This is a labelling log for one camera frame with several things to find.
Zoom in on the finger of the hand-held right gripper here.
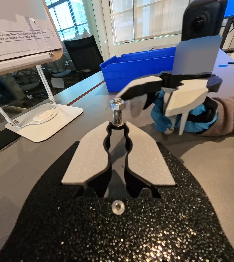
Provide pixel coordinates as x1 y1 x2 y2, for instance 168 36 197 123
116 76 163 119
163 79 209 117

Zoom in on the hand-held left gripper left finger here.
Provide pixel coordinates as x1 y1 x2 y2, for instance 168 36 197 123
61 121 112 187

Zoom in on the instruction sheet on wooden stand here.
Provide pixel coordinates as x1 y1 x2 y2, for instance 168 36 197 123
0 0 83 142

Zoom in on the paned window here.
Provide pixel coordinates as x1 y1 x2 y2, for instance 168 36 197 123
44 0 93 42

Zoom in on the blue plastic bin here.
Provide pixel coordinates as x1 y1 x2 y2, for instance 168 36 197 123
99 47 177 93

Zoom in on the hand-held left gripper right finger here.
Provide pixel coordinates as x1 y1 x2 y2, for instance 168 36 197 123
125 122 176 187

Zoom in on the black office chair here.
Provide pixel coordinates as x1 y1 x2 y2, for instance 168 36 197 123
63 35 104 73

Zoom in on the person's right hand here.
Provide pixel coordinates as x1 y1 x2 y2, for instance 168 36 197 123
151 91 219 134

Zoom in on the steel hex bolt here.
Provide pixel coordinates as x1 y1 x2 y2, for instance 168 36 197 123
111 98 126 129

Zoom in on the steel hex nut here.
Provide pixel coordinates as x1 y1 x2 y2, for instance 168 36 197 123
109 101 127 111

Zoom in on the printed instruction sheet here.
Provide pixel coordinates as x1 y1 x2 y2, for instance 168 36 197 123
0 0 62 64

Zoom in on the person's right forearm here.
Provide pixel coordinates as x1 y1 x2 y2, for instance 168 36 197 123
199 94 234 137

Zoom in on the white framed window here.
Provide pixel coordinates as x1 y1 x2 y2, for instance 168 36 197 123
109 0 191 46

